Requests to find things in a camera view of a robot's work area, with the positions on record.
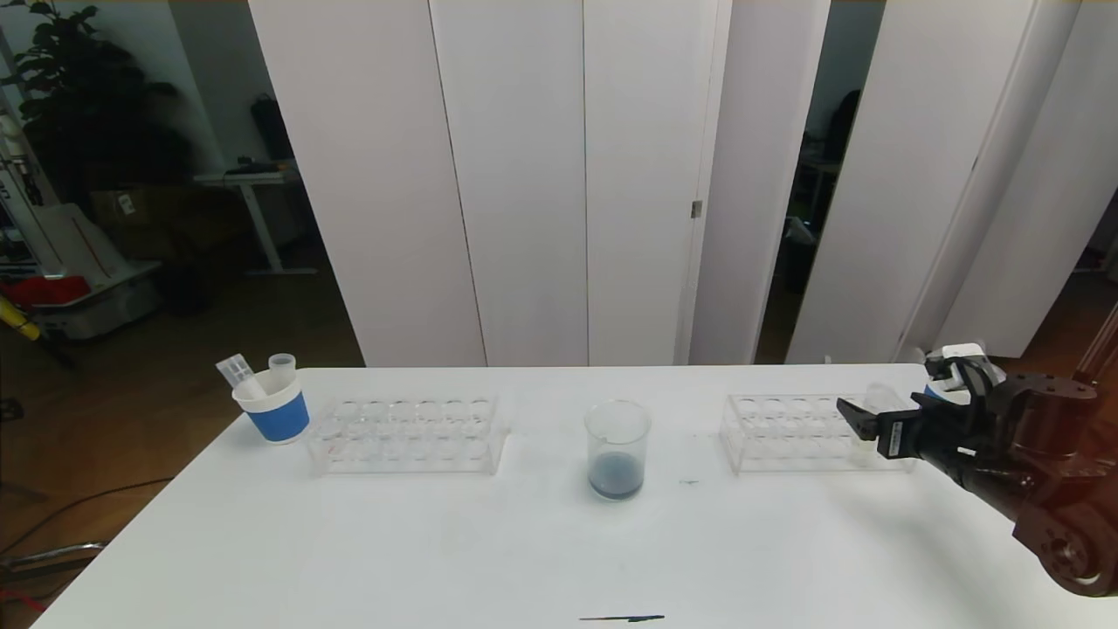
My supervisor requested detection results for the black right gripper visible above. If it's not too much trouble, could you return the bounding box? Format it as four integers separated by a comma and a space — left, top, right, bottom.
836, 391, 981, 480

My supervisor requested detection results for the test tube with red pigment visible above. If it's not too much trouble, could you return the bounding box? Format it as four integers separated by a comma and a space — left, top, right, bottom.
216, 353, 268, 400

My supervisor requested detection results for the test tube with white pigment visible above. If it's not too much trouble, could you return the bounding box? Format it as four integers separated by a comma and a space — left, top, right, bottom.
852, 383, 902, 466

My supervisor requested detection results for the clear acrylic test tube rack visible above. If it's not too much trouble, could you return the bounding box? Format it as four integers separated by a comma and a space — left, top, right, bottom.
721, 391, 928, 474
306, 391, 509, 477

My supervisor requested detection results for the clear glass beaker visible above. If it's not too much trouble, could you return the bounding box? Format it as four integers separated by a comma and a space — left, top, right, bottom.
583, 399, 652, 502

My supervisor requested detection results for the white standing desk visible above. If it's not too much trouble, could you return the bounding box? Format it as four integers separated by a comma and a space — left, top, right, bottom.
194, 162, 317, 279

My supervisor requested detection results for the black backpack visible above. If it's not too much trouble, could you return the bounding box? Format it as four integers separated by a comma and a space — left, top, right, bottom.
252, 94, 294, 162

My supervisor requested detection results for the black bin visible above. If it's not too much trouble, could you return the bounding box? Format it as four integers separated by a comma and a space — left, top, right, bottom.
162, 262, 210, 317

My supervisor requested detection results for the white machine base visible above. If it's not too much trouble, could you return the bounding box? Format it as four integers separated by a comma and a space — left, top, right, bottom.
35, 262, 163, 342

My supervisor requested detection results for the brown cardboard box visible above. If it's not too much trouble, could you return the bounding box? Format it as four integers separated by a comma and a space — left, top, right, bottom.
87, 185, 156, 230

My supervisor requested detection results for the white leaning board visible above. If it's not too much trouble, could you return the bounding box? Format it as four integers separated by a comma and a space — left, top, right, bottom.
17, 203, 132, 280

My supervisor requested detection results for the metal chair leg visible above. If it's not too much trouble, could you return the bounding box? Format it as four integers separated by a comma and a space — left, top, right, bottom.
0, 540, 110, 577

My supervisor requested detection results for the dark green potted plant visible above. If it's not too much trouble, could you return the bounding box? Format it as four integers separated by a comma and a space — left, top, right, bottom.
0, 0, 195, 204

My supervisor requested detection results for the yellow tool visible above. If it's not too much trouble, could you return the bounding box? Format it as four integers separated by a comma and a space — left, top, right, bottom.
0, 295, 41, 343

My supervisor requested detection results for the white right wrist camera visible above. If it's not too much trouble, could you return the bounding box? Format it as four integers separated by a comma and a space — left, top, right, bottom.
926, 343, 993, 391

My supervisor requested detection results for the black floor cable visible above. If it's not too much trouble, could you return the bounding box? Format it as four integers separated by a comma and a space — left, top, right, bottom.
0, 476, 176, 560

